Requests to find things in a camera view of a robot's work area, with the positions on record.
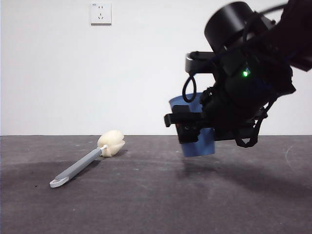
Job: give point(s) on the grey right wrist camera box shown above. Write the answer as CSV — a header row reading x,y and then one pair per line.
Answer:
x,y
195,61

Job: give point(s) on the white wall socket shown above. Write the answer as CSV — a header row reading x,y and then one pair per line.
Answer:
x,y
101,13

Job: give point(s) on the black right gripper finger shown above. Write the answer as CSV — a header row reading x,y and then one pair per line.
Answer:
x,y
189,134

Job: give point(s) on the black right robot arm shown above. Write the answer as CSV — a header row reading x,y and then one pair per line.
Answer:
x,y
243,97

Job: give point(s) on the blue ribbed plastic cup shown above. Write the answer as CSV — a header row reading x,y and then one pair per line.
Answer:
x,y
204,146

